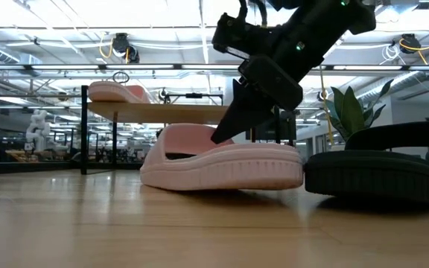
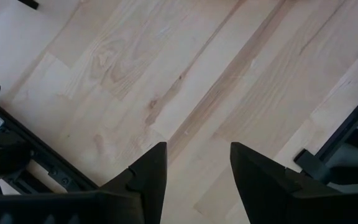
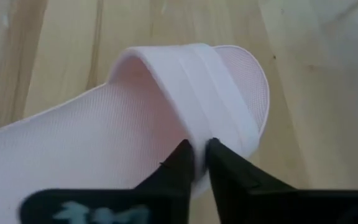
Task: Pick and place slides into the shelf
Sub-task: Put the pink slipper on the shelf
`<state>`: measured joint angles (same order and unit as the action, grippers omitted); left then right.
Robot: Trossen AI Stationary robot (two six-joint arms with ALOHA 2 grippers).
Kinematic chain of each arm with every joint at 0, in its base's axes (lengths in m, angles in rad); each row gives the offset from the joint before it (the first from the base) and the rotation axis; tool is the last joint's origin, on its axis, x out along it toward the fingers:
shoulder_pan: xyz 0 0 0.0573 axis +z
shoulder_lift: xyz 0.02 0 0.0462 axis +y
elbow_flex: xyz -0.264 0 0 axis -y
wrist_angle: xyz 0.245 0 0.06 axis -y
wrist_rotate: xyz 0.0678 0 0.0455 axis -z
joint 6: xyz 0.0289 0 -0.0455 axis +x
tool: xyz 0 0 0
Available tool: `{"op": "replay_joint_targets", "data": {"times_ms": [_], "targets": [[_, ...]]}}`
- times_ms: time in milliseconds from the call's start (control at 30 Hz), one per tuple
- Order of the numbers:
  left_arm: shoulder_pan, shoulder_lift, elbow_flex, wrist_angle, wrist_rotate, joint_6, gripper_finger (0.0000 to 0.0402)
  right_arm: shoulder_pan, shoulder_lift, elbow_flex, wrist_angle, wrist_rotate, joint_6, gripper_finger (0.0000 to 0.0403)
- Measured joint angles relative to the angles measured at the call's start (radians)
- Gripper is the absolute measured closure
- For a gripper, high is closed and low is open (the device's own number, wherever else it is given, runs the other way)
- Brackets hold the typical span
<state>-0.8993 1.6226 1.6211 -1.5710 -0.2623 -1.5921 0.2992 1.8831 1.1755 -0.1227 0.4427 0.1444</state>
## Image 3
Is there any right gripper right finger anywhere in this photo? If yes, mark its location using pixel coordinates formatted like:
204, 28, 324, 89
208, 137, 295, 224

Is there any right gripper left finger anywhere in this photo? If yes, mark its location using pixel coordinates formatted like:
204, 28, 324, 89
135, 139, 196, 224

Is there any pink slide sandal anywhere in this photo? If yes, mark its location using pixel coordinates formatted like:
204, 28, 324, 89
0, 42, 270, 224

